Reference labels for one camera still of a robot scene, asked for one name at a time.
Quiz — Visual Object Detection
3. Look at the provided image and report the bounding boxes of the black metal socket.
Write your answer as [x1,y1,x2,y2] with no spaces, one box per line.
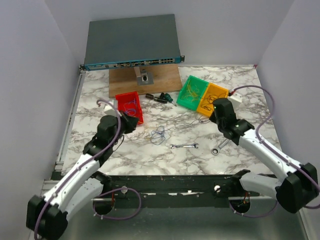
[145,93,154,100]

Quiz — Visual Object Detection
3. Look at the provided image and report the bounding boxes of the small open-end wrench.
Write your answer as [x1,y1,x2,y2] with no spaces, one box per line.
[169,143,199,149]

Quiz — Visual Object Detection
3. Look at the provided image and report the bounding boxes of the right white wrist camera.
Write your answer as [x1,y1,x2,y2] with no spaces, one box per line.
[228,93,243,110]

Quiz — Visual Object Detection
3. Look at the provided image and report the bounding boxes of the yellow plastic bin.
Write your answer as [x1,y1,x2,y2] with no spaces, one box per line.
[196,83,229,117]

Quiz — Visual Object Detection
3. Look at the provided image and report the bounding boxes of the grey metal bracket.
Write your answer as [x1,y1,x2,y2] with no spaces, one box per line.
[133,67,154,86]

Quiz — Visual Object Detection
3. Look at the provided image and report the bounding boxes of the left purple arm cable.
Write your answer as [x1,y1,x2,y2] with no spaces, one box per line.
[33,99,143,240]

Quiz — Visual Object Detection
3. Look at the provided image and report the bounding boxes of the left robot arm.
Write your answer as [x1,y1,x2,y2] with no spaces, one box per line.
[26,113,139,240]

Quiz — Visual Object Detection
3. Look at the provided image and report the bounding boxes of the blue purple wires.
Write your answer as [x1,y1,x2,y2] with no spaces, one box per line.
[144,117,211,146]

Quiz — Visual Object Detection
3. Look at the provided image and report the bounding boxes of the ratchet wrench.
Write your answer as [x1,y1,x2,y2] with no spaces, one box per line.
[211,139,230,156]

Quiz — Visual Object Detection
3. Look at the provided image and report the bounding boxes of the red plastic bin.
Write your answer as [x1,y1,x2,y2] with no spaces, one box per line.
[115,91,144,125]

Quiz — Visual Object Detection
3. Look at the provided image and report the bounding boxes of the wooden board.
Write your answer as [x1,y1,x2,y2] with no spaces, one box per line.
[109,64,182,98]

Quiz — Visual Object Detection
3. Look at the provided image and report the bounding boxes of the black cylindrical bit holder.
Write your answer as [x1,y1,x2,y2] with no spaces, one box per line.
[153,97,168,104]

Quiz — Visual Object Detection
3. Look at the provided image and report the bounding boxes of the grey network switch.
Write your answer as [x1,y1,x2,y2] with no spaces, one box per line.
[80,14,185,71]

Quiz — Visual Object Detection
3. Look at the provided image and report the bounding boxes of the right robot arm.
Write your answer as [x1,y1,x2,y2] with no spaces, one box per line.
[210,98,320,214]

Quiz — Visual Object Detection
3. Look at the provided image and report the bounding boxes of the green plastic bin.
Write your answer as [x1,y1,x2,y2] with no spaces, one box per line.
[176,75,209,111]

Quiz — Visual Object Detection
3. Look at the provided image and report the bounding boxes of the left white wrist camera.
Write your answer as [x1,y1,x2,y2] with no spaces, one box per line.
[103,99,119,117]

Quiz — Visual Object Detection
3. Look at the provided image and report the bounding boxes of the green handled screwdriver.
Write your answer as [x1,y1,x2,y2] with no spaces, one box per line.
[160,92,177,106]

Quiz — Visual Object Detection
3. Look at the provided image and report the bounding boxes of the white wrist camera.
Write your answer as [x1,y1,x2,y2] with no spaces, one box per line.
[228,93,243,110]
[103,99,119,117]

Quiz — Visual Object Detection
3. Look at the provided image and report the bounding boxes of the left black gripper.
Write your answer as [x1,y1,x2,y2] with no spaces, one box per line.
[110,110,140,147]

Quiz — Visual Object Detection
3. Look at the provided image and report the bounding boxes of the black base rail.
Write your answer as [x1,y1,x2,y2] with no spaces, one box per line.
[92,173,249,213]

